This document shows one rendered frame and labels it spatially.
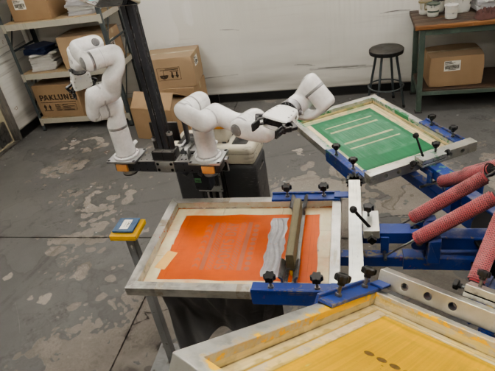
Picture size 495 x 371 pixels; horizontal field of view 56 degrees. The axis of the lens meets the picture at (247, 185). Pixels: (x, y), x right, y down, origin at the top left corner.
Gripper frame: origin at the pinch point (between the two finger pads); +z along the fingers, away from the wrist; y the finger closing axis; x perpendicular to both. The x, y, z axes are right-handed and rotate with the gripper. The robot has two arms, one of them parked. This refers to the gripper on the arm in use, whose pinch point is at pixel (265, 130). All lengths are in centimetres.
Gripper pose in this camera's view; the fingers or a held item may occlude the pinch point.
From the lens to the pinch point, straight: 158.8
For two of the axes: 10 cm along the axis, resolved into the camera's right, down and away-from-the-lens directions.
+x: -0.3, -8.0, -6.1
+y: -8.3, -3.2, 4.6
